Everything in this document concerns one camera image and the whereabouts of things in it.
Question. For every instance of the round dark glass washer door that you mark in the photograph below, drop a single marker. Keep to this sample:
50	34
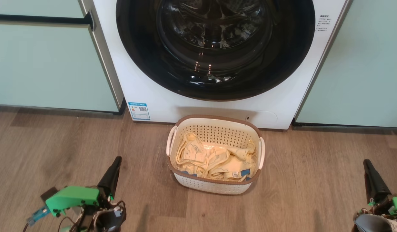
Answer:
214	48

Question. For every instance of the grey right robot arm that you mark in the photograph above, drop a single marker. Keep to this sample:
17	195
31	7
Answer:
372	224

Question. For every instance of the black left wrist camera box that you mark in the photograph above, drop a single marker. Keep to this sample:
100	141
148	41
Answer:
49	194

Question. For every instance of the white perforated basket brown rim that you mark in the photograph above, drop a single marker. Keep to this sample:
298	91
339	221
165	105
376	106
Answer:
214	187

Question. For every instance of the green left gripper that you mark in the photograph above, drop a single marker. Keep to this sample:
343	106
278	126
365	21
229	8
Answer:
75	196

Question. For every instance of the round white filter cap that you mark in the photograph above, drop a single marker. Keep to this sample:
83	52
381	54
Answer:
264	117

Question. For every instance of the white front-load washing machine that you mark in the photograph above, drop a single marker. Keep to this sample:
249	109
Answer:
153	100

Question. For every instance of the pale green plain cabinet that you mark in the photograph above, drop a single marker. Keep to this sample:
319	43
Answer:
362	71

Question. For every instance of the pale yellow garment blue trim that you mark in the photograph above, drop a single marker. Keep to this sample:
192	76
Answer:
232	169

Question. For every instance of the blue energy label sticker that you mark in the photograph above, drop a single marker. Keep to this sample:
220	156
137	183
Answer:
139	111

